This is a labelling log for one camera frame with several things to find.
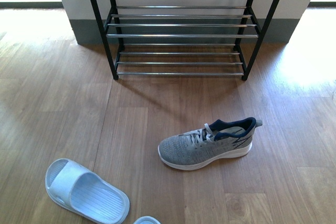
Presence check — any grey knit sneaker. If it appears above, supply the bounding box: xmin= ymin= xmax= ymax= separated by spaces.
xmin=158 ymin=117 xmax=263 ymax=170

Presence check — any light blue slide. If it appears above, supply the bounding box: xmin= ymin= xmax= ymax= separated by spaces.
xmin=133 ymin=216 xmax=161 ymax=224
xmin=45 ymin=158 xmax=130 ymax=223

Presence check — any black metal shoe rack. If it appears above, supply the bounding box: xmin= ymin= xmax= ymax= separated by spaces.
xmin=90 ymin=0 xmax=280 ymax=80

